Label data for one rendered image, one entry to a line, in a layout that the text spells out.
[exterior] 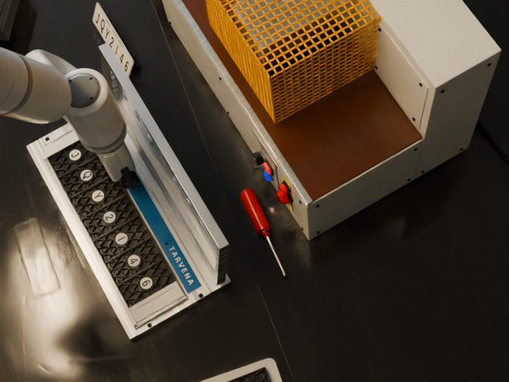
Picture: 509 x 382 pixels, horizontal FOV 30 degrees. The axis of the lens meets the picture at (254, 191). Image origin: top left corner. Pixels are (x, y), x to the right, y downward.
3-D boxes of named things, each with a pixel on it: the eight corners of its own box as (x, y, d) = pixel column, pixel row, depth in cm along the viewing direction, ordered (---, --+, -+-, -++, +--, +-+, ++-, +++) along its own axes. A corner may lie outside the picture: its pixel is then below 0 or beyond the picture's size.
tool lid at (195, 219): (98, 46, 168) (107, 42, 169) (106, 101, 185) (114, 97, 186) (219, 248, 153) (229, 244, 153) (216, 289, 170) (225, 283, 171)
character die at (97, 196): (70, 200, 179) (69, 198, 178) (116, 175, 180) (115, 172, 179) (82, 221, 177) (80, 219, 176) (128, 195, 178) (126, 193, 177)
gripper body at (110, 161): (70, 117, 164) (85, 144, 175) (96, 164, 161) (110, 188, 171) (108, 97, 165) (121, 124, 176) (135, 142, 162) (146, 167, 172)
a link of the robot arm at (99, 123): (61, 126, 161) (100, 157, 159) (39, 90, 149) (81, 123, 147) (95, 91, 163) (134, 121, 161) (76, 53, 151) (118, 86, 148)
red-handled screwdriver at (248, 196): (239, 196, 179) (238, 191, 176) (253, 190, 179) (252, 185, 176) (278, 280, 172) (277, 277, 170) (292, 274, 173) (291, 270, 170)
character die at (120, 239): (93, 242, 175) (92, 241, 174) (139, 217, 177) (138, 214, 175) (105, 264, 174) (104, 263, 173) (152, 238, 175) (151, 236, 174)
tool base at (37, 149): (29, 151, 185) (23, 143, 182) (122, 99, 188) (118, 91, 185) (132, 342, 170) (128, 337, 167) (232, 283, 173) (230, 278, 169)
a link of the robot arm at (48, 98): (-73, 62, 134) (39, 96, 163) (4, 127, 129) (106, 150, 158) (-39, 9, 133) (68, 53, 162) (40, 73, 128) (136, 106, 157)
